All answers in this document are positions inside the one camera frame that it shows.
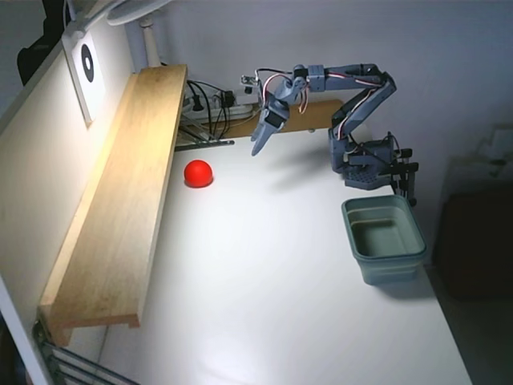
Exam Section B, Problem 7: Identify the white power strip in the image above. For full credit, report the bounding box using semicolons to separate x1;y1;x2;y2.
188;99;265;120

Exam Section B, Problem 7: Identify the white furniture side panel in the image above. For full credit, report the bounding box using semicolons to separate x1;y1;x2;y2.
0;23;137;385

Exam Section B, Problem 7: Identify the aluminium frame rail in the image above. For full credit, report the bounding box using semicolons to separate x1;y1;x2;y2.
175;124;236;152

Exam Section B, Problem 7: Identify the wooden back board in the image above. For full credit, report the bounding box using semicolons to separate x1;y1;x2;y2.
230;99;345;140

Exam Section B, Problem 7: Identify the white wall fixture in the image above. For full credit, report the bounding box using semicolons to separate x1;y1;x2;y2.
472;124;513;177

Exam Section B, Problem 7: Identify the small white box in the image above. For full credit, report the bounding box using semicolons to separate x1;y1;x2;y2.
352;123;374;142

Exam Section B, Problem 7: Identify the metal shelf support frame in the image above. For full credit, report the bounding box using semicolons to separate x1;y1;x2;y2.
31;320;133;385

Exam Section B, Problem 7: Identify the white canvas with black ring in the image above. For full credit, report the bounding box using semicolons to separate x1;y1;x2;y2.
62;30;107;129

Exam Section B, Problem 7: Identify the long light wooden shelf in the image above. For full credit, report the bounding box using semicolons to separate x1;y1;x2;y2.
38;63;189;348

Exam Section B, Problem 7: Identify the grey collapsible container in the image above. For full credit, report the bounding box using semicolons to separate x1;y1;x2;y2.
341;195;428;286

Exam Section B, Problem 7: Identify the red ball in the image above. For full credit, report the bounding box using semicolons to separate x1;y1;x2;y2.
184;159;215;188

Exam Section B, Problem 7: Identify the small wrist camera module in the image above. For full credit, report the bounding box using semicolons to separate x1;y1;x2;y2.
239;73;258;95

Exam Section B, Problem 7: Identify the blue-grey gripper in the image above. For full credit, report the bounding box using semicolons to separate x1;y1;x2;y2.
249;77;309;157

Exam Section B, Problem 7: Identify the white desk lamp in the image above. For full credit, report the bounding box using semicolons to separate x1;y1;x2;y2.
66;0;173;69

